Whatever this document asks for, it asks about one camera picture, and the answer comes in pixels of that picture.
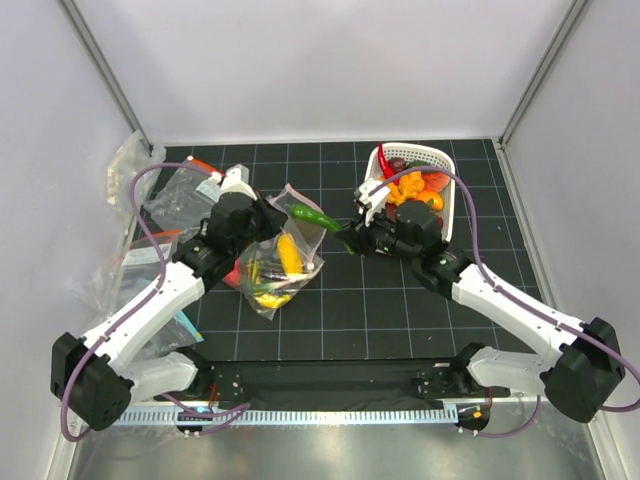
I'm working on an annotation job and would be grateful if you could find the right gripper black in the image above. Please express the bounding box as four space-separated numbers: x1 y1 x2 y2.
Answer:
336 203 419 264

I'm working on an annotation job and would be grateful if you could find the green toy scallion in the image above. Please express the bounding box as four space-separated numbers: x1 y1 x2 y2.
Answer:
241 260 301 296

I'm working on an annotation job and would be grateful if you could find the red toy strawberry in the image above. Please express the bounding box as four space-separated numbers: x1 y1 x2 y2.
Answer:
223 269 244 289

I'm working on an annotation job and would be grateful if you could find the clear pink-dotted zip bag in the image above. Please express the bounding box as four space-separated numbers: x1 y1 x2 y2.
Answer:
224 185 326 320

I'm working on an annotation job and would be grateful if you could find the yellow toy corn cob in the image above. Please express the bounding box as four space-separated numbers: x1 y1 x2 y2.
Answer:
277 233 304 275

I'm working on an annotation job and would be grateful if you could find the yellow toy banana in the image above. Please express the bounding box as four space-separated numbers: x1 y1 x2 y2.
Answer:
255 293 292 309

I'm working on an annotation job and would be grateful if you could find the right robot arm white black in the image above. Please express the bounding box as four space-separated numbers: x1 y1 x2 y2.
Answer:
336 201 626 423

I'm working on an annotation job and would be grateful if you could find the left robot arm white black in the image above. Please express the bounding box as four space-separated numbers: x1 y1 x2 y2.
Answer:
51 193 288 441

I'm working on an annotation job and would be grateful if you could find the orange-zip bag upper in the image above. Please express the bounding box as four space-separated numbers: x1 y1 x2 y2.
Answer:
144 156 222 231

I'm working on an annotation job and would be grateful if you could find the orange-zip bag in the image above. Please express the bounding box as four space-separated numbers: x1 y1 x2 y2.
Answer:
144 156 222 231
72 237 160 314

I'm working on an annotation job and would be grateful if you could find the orange-zip bag lower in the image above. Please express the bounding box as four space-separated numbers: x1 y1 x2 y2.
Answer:
72 237 160 314

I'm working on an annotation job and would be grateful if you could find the blue-zip clear bag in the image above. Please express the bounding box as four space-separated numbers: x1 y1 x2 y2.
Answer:
149 311 204 356

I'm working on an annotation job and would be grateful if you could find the orange toy bell pepper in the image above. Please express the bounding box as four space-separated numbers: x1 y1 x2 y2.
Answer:
387 172 425 206

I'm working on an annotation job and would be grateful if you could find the red toy chili pepper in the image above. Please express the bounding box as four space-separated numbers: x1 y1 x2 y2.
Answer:
377 143 396 179

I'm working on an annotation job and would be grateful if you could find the white perforated plastic basket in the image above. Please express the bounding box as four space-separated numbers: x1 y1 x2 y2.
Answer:
364 142 456 241

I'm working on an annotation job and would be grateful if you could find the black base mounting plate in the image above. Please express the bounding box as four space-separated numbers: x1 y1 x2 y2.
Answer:
171 358 510 412

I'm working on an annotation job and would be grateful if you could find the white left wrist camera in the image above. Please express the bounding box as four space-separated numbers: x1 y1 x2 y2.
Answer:
220 164 257 200

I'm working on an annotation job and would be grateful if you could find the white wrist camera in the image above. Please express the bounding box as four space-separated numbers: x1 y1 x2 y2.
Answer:
220 164 257 200
354 178 391 226

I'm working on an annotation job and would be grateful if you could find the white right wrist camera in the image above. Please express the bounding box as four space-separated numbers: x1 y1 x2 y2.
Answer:
354 178 391 226

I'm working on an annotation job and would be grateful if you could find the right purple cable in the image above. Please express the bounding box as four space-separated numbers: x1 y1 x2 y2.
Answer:
369 168 640 439

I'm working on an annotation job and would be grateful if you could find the purple cable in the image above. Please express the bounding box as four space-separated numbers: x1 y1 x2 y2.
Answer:
369 168 640 439
59 162 251 442

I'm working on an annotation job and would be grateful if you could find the crumpled clear bag at wall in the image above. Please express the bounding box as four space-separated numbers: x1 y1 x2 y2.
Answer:
106 131 166 217

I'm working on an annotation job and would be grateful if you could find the perforated aluminium rail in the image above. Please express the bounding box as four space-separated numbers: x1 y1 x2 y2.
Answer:
115 404 458 427

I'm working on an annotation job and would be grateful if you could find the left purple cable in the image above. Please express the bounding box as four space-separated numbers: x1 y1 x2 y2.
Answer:
59 162 251 442

